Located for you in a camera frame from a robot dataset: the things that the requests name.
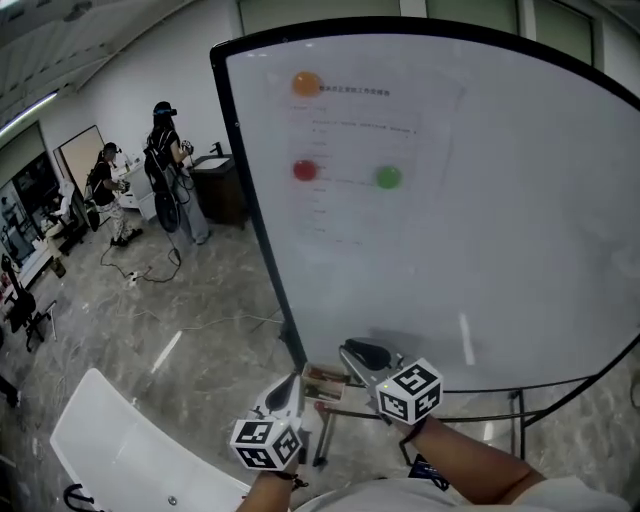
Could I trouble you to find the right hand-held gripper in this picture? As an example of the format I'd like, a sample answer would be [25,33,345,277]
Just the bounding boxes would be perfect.
[338,337,445,427]

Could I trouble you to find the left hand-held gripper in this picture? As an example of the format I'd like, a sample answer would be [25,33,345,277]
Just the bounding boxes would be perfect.
[229,372,308,472]

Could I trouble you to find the person's left forearm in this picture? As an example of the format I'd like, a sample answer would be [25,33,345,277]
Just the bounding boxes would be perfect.
[247,468,301,502]

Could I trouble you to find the person's right forearm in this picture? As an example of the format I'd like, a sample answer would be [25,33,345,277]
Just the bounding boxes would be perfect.
[397,415,547,507]

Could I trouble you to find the clear marker tray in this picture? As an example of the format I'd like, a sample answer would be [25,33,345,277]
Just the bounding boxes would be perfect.
[300,362,349,404]

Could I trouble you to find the blue badge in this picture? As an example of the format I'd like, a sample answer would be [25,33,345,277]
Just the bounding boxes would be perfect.
[407,453,451,491]

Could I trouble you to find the person's white shirt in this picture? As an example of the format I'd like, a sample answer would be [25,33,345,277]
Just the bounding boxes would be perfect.
[292,474,632,512]

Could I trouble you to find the white bathtub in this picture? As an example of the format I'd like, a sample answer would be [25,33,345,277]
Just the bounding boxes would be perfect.
[49,367,253,512]

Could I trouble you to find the green round magnet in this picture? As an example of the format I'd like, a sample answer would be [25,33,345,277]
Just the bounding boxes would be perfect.
[375,165,403,190]

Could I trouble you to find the dark sink cabinet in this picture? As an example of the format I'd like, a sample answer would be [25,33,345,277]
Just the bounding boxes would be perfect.
[191,154,250,230]

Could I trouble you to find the white printed paper sheet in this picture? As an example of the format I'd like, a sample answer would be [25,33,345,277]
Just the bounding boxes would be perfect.
[286,74,469,251]

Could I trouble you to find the white low cabinet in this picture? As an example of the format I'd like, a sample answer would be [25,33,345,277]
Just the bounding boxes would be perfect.
[115,163,157,222]

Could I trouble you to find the orange round magnet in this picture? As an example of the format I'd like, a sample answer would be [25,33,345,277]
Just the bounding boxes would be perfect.
[291,71,322,98]

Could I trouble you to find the black office chair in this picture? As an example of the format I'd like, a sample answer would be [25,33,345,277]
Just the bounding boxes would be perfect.
[0,253,49,352]

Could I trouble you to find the framed beige board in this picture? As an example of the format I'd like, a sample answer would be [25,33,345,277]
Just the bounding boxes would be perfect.
[52,124,105,194]

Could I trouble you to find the black left wrist strap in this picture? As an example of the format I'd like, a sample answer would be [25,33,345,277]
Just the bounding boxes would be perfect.
[269,469,310,490]

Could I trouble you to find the black wrist strap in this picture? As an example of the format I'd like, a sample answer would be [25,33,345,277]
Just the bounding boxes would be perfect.
[269,469,310,490]
[398,418,429,454]

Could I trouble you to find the black right wrist strap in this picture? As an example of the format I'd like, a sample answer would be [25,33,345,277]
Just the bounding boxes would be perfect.
[398,418,429,454]

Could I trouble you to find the white floor cable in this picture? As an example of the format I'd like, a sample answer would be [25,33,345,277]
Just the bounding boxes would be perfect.
[117,307,285,335]

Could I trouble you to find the black floor cable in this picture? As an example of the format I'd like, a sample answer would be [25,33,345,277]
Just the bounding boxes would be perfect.
[99,234,182,284]

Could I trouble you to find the white whiteboard with black frame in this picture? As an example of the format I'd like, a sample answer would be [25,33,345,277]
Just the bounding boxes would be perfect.
[209,17,640,467]

